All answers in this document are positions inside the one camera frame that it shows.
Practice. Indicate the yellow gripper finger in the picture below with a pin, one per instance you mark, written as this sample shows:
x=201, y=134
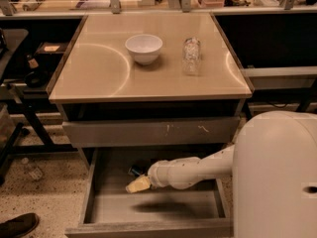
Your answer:
x=139, y=184

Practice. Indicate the blue silver redbull can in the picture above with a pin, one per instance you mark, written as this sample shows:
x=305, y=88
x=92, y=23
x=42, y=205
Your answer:
x=136, y=171

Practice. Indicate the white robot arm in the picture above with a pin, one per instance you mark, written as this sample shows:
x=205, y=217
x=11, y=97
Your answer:
x=273, y=165

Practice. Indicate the open middle drawer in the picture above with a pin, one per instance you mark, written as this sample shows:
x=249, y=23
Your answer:
x=108, y=211

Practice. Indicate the grey drawer cabinet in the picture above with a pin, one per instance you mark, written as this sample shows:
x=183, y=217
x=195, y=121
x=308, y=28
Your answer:
x=99, y=81

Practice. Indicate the closed top drawer front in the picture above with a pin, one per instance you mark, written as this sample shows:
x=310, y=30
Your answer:
x=145, y=132

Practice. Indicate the plastic bottle on floor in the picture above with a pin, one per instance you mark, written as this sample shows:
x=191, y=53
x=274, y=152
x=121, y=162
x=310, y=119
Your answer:
x=32, y=169

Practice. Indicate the dark shoe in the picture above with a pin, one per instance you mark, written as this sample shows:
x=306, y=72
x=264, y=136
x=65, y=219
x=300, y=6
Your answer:
x=19, y=226

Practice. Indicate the black side table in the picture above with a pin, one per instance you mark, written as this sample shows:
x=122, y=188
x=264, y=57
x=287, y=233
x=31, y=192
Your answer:
x=11, y=40

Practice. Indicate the white ceramic bowl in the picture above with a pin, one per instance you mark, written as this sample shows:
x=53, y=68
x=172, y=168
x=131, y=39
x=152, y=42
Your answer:
x=144, y=48

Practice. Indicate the black round object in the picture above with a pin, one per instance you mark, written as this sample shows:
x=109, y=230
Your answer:
x=36, y=78

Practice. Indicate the grey bench right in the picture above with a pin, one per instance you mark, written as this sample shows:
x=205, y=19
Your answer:
x=281, y=87

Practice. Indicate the dark box with label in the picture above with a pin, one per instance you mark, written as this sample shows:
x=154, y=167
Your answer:
x=51, y=48

